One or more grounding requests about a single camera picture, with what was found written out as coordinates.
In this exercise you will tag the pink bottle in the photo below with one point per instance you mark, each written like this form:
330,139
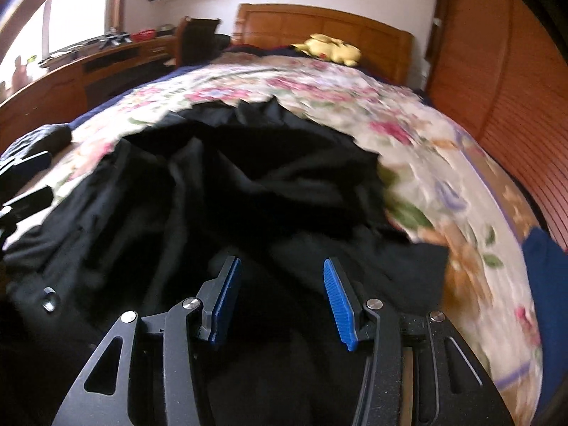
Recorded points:
17,71

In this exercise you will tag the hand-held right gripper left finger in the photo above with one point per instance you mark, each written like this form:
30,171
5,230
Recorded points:
226,297

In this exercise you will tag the blue cloth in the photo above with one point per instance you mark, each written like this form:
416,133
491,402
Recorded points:
543,266

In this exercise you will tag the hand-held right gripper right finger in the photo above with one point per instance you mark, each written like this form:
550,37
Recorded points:
339,301

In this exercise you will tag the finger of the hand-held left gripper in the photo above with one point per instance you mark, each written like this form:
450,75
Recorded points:
29,202
31,162

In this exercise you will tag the dark blue bed sheet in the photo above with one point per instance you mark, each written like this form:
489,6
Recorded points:
177,71

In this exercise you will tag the wooden desk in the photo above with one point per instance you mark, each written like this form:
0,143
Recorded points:
44,93

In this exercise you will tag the wooden bed headboard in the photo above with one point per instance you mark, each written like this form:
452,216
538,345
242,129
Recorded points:
377,40

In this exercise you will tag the floral blanket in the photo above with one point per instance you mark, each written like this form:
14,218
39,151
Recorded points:
399,111

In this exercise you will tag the yellow plush toy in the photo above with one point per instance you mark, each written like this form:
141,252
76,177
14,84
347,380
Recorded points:
337,51

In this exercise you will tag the black jacket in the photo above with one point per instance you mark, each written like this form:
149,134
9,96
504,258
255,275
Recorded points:
49,136

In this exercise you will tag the wooden chair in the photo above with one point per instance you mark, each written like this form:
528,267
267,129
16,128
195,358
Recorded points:
199,40

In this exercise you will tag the window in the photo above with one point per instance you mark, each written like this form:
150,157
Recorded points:
75,17

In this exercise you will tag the black trench coat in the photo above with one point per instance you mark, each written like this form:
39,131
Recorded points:
266,177

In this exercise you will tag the wooden slatted wardrobe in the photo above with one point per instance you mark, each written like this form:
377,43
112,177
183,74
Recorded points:
488,75

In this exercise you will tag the dark pillow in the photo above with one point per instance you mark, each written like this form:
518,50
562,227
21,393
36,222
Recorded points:
266,49

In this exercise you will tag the grey pot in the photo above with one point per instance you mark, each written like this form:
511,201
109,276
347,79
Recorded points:
166,30

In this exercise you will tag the red basket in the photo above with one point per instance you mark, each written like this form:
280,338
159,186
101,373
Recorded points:
145,34

